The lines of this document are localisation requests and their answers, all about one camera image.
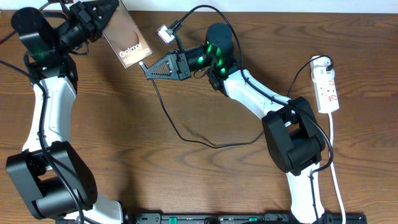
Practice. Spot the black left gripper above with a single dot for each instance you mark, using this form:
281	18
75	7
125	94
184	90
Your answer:
92	21

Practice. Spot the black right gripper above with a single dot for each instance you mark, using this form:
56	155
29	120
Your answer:
178	64

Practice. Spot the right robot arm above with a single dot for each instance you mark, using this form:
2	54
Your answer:
294	139

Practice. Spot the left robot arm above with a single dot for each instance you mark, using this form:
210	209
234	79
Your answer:
50	176

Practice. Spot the white power strip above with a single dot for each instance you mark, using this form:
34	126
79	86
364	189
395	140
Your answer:
323	78

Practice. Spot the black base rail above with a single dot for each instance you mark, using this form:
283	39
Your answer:
284	218

